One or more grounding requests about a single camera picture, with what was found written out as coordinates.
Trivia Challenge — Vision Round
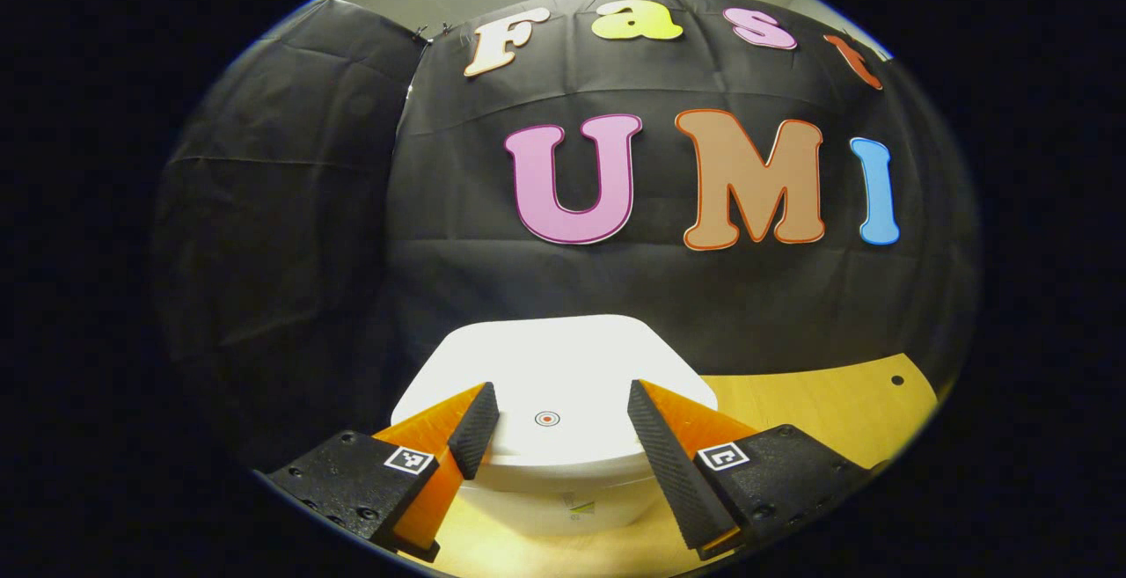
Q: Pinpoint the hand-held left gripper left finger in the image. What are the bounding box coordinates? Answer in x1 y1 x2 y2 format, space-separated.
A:
262 381 501 563

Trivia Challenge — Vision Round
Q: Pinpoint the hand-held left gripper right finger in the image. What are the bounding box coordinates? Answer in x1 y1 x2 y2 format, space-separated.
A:
626 378 872 561

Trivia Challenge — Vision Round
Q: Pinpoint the white desktop garbage bin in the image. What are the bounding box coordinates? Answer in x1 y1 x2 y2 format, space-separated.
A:
390 314 720 537

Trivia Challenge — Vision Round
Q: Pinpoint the wooden desktop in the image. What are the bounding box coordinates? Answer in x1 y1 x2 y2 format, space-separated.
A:
422 352 940 578

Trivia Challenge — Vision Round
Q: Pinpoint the black backdrop cloth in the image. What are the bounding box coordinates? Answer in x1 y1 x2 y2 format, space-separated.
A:
150 0 982 473

